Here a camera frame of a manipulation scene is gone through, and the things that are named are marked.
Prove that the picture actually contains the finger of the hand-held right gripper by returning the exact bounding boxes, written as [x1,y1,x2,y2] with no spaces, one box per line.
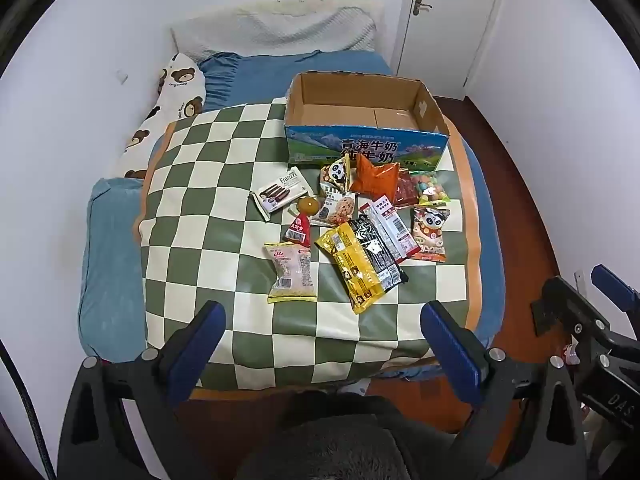
[591,264,640,313]
[531,276,608,346]

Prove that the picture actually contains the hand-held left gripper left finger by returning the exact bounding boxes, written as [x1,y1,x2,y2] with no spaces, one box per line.
[59,301,227,480]

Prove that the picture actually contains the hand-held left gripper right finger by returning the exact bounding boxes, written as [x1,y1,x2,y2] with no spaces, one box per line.
[420,301,588,480]

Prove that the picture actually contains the pale pink bread packet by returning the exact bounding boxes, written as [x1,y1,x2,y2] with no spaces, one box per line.
[263,241,317,303]

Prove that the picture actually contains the panda biscuit packet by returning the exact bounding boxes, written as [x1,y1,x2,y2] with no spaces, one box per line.
[407,205,451,263]

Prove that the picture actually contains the black snack packet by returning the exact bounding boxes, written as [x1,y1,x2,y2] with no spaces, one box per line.
[347,215,410,288]

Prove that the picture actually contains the white red-label snack packet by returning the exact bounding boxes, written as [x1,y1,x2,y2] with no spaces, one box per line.
[359,195,422,263]

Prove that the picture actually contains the yellow snack packet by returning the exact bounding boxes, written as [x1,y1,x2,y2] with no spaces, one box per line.
[314,222,388,316]

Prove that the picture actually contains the small red snack packet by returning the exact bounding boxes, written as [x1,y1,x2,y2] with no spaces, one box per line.
[285,211,313,248]

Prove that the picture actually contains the dark red snack packet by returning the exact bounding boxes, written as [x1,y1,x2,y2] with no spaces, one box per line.
[392,170,418,208]

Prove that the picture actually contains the white cookie packet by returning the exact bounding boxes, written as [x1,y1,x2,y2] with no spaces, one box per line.
[310,191,358,228]

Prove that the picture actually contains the orange snack packet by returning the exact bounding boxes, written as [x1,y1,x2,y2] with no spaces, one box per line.
[348,152,403,209]

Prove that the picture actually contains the cardboard box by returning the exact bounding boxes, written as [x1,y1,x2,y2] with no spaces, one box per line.
[284,72,451,171]

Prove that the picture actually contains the light blue quilt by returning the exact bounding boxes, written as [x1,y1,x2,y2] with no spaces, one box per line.
[77,177,151,363]

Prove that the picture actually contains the green checkered blanket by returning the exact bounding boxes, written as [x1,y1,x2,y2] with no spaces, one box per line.
[132,97,483,391]

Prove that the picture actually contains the colourful candy packet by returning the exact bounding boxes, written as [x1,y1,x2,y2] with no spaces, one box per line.
[409,170,451,207]

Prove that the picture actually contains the white chocolate wafer packet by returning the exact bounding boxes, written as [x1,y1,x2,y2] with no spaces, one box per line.
[250,166,313,221]

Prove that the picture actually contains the triangular panda snack packet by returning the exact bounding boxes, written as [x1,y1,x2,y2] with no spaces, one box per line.
[320,154,353,196]

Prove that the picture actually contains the bear print pillow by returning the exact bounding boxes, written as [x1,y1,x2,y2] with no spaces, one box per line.
[117,52,208,181]

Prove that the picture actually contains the blue bed sheet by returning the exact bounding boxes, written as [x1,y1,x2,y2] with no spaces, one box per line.
[197,50,507,361]

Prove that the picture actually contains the white door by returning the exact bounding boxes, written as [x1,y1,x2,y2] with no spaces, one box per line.
[392,0,506,98]

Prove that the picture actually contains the white headboard cushion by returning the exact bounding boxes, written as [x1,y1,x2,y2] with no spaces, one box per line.
[170,5,378,63]

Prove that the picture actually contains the black cable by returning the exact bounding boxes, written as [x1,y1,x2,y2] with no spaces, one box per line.
[0,340,56,480]

